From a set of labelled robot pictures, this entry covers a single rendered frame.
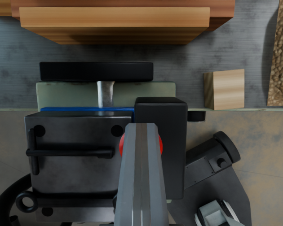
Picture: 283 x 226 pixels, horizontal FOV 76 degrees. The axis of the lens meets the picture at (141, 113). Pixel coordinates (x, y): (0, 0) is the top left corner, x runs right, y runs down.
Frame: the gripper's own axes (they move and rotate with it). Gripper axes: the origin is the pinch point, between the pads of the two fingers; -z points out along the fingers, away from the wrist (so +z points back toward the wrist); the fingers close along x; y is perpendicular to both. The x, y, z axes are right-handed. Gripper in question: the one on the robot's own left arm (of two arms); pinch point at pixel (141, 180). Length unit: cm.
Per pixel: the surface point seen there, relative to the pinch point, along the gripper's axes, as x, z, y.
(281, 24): 17.0, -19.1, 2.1
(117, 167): -2.0, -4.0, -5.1
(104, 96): -3.6, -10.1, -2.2
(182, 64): 5.2, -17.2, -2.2
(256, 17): 14.1, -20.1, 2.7
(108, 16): -2.7, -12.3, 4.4
